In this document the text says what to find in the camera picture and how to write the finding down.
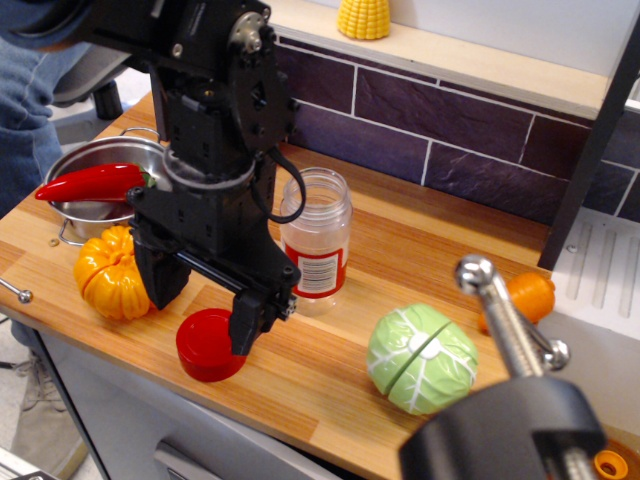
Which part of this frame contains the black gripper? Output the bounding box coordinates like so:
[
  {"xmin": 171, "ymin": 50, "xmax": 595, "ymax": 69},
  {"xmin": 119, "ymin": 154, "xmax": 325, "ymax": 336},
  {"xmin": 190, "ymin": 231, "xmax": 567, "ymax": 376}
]
[{"xmin": 127, "ymin": 148, "xmax": 301, "ymax": 356}]

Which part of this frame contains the red plastic jar cap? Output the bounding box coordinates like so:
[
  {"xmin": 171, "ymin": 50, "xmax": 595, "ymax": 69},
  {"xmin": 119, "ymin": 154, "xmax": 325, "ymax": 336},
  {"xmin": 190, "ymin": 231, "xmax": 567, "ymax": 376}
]
[{"xmin": 176, "ymin": 308, "xmax": 246, "ymax": 382}]

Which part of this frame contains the clear plastic jar red label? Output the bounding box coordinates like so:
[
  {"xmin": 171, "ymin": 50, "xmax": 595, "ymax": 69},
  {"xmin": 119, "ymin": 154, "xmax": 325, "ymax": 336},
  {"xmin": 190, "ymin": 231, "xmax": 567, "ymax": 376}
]
[{"xmin": 280, "ymin": 167, "xmax": 353, "ymax": 317}]

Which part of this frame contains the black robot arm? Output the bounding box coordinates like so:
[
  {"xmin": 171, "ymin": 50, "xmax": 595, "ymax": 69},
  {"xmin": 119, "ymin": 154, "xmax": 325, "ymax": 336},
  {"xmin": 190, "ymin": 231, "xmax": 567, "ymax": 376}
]
[{"xmin": 82, "ymin": 1, "xmax": 300, "ymax": 356}]

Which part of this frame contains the orange plastic clamp cap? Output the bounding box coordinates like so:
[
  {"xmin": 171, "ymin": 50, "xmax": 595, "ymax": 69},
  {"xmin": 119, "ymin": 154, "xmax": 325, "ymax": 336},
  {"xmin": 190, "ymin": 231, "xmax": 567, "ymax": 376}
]
[{"xmin": 593, "ymin": 450, "xmax": 629, "ymax": 480}]

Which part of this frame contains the orange toy pumpkin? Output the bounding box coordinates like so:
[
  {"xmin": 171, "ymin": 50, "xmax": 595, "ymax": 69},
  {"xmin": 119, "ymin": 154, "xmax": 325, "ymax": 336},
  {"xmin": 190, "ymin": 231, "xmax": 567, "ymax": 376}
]
[{"xmin": 73, "ymin": 225, "xmax": 154, "ymax": 320}]

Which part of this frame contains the red toy chili pepper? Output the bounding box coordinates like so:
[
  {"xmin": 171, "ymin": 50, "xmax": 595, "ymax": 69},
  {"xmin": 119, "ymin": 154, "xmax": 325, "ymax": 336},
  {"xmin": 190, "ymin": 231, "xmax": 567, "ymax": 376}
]
[{"xmin": 35, "ymin": 163, "xmax": 156, "ymax": 202}]

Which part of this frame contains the stainless steel pot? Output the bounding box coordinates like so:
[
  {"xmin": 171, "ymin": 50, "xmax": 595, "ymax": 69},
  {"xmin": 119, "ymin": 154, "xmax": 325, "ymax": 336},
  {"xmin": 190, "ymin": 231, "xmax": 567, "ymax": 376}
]
[{"xmin": 36, "ymin": 127, "xmax": 169, "ymax": 246}]

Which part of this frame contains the small metal knob rod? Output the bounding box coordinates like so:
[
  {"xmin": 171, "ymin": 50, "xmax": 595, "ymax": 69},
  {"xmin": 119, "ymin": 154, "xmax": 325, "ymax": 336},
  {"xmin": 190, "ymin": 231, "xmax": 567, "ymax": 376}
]
[{"xmin": 0, "ymin": 278, "xmax": 33, "ymax": 304}]

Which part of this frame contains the beige shoe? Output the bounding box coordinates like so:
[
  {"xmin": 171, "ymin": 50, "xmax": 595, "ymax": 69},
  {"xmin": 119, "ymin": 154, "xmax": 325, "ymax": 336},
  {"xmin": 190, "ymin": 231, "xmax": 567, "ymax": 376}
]
[{"xmin": 10, "ymin": 353, "xmax": 88, "ymax": 479}]

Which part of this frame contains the green toy cabbage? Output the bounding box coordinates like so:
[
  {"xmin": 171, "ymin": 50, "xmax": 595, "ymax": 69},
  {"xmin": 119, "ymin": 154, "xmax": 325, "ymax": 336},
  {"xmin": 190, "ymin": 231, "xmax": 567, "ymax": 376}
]
[{"xmin": 366, "ymin": 304, "xmax": 478, "ymax": 415}]

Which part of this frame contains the grey office chair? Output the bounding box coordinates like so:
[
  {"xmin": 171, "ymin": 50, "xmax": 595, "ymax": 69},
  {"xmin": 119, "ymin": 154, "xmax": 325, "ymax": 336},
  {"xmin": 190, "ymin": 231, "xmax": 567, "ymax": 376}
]
[{"xmin": 53, "ymin": 46, "xmax": 151, "ymax": 120}]

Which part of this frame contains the person in blue jeans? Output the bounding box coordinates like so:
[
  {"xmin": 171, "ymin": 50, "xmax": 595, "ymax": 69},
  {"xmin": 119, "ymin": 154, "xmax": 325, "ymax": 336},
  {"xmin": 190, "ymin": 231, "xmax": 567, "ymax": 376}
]
[{"xmin": 0, "ymin": 0, "xmax": 96, "ymax": 221}]

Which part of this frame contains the yellow toy corn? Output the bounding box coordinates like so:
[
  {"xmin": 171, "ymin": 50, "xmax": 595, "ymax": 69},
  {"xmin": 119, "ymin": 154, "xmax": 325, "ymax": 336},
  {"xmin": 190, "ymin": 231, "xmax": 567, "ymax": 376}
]
[{"xmin": 337, "ymin": 0, "xmax": 391, "ymax": 40}]

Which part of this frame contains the orange toy carrot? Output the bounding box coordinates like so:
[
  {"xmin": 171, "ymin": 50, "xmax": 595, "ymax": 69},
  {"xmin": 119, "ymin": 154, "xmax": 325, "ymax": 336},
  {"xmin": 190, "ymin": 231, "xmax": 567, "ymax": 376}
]
[{"xmin": 506, "ymin": 272, "xmax": 556, "ymax": 325}]

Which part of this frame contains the white sink drainboard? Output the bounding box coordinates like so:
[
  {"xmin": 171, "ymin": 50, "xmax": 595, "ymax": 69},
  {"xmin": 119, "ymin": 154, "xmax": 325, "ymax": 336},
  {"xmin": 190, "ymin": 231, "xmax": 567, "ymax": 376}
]
[{"xmin": 552, "ymin": 208, "xmax": 640, "ymax": 340}]

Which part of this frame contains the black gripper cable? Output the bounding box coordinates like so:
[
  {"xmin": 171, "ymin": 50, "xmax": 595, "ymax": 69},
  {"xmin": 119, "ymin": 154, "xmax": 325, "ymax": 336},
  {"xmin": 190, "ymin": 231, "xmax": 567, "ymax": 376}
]
[{"xmin": 249, "ymin": 146, "xmax": 308, "ymax": 225}]

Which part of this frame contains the grey cabinet drawer handle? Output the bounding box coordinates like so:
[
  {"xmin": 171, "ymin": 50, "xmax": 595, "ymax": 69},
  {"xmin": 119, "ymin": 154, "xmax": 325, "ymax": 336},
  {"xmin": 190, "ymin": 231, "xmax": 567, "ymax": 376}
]
[{"xmin": 153, "ymin": 441, "xmax": 221, "ymax": 480}]

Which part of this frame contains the dark grey shelf post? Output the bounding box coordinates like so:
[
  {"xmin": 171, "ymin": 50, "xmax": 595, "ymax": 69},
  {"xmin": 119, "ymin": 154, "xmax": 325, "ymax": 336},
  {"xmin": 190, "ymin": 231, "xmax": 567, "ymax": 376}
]
[{"xmin": 537, "ymin": 7, "xmax": 639, "ymax": 271}]

